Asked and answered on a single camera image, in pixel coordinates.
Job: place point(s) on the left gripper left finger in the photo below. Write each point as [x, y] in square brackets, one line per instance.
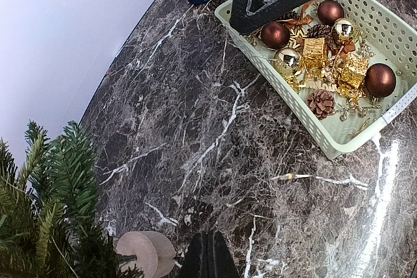
[195, 264]

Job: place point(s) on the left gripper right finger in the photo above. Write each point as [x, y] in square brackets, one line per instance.
[220, 261]

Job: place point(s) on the pale green plastic basket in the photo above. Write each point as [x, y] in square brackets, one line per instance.
[394, 43]

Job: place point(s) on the small green christmas tree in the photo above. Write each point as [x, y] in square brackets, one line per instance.
[48, 211]

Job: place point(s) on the round wooden tree base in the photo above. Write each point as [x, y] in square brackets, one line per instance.
[148, 251]

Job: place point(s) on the brown bauble back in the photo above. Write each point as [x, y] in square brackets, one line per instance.
[275, 35]

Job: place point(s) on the brown bauble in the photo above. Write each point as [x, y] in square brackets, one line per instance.
[380, 80]
[329, 11]
[275, 35]

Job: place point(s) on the gold bauble left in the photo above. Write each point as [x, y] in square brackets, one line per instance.
[286, 58]

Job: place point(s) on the gold bauble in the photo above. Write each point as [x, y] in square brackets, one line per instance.
[345, 31]
[286, 58]

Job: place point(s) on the brown bauble right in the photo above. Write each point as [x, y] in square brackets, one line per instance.
[329, 11]

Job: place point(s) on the gold gift box ornament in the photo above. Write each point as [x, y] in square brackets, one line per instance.
[315, 53]

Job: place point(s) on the dark pine cone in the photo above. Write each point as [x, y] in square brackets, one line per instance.
[321, 31]

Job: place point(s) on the gold bauble right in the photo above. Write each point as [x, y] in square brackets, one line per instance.
[345, 31]

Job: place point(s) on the brown pine cone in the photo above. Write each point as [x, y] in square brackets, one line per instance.
[321, 103]

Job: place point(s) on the brown bauble front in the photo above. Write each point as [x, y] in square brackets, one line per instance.
[380, 80]

